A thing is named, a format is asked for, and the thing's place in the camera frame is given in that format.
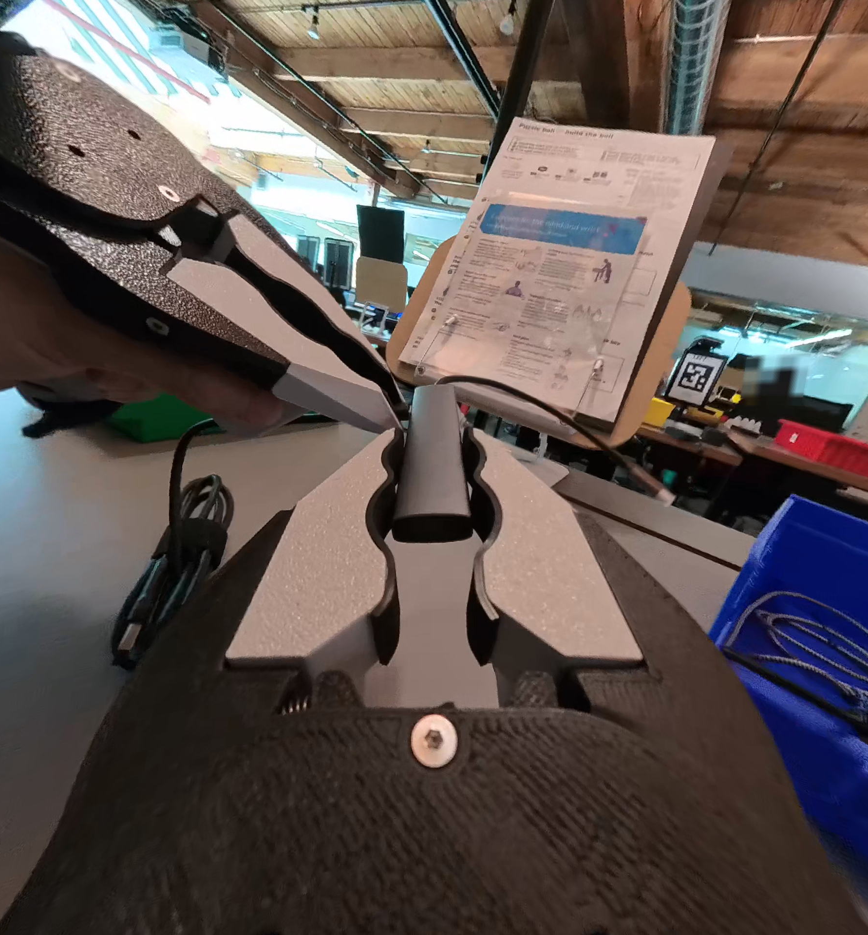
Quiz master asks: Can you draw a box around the wooden document stand board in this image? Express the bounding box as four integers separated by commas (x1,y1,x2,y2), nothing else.
386,237,693,448

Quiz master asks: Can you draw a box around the black panel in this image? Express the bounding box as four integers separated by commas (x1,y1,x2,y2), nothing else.
357,206,406,264

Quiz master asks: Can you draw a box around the black hub cable with plug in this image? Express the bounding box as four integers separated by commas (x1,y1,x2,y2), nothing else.
433,374,676,507

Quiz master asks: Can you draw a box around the black floor lamp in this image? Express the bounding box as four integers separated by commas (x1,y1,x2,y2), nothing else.
502,0,558,168

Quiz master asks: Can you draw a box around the black and white tag sign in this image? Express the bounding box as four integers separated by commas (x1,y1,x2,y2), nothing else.
664,349,729,407

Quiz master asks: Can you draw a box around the person's left hand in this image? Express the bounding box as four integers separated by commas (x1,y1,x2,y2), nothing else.
0,219,289,433

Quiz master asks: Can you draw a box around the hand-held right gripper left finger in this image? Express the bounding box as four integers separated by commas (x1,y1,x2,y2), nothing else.
226,428,406,691

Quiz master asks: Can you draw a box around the wooden workbench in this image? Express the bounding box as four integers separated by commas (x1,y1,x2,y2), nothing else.
635,420,868,506

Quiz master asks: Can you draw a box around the silver ventilation duct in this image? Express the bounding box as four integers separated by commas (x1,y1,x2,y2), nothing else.
666,0,733,138

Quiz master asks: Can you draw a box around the green plastic bin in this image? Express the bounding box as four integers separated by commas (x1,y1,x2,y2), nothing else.
105,394,225,444

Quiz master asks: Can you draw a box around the printed instruction sheet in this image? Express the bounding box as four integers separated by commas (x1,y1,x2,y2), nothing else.
399,117,717,426

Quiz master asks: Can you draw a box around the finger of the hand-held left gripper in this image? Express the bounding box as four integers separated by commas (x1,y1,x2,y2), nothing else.
221,210,411,419
164,257,406,435

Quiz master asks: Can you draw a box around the black usb-c cable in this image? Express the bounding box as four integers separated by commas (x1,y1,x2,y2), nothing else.
110,418,235,670

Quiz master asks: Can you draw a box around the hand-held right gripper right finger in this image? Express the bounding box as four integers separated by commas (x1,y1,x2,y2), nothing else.
465,428,644,672

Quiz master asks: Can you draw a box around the red plastic bin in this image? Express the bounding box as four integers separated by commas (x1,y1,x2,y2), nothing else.
776,418,868,487

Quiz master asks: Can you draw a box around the blue plastic bin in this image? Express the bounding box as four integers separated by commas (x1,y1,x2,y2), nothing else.
708,494,868,881

